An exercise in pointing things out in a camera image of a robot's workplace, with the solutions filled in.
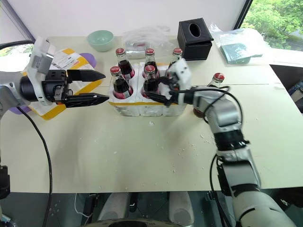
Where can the dark open bin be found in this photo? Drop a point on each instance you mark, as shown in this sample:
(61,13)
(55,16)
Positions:
(281,75)

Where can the black leather tissue box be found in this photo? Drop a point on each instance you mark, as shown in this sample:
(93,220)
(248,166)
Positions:
(196,47)

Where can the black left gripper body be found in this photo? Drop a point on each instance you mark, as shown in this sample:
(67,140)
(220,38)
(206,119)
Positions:
(55,82)

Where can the white rounded robot leg shell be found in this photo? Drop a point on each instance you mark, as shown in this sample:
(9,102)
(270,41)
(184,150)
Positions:
(181,208)
(113,208)

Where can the glass cola bottle red cap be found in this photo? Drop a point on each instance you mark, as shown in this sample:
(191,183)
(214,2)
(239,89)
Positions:
(177,54)
(149,82)
(123,65)
(150,60)
(119,88)
(217,79)

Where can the black block on robot side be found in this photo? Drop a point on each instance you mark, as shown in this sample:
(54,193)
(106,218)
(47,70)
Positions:
(4,182)

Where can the white box with yellow tape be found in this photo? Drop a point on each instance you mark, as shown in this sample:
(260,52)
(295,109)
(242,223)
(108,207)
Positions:
(68,60)

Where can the purple flat board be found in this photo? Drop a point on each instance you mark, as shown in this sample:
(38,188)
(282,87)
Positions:
(91,60)

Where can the clear bag with teal cloth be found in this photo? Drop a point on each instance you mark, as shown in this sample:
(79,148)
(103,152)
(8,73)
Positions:
(236,50)

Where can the blue item in bin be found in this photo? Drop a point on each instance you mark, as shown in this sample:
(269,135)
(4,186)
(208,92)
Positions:
(297,91)

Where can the mint green bowl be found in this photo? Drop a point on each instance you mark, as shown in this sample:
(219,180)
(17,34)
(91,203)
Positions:
(100,40)

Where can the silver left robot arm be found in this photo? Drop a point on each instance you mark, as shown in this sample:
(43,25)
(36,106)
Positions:
(9,91)

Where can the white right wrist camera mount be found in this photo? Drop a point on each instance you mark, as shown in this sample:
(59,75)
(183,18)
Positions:
(183,71)

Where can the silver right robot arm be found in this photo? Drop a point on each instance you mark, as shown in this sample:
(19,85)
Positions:
(225,113)

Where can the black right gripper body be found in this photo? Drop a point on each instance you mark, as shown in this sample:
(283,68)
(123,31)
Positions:
(174,83)

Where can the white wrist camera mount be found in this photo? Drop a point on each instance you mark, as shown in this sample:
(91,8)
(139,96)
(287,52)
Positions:
(183,71)
(40,59)

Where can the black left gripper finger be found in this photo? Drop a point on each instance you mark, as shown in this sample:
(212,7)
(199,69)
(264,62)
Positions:
(82,75)
(85,99)

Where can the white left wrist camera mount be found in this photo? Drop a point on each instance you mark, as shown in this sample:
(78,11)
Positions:
(40,59)

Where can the white foam bottle crate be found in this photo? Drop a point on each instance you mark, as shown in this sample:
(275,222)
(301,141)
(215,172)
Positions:
(135,107)

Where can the dark window frame post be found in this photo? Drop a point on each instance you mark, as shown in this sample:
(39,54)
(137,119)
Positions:
(245,13)

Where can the dark round robot waist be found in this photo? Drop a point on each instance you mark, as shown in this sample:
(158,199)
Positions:
(142,224)

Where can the crumpled clear plastic bag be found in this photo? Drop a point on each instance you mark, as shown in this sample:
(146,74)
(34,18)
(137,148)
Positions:
(137,37)

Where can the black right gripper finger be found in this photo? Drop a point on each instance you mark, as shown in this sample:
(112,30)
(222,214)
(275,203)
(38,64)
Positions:
(161,98)
(165,79)

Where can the grey window frame post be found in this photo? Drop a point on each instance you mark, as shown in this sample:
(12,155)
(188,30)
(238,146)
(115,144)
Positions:
(16,19)

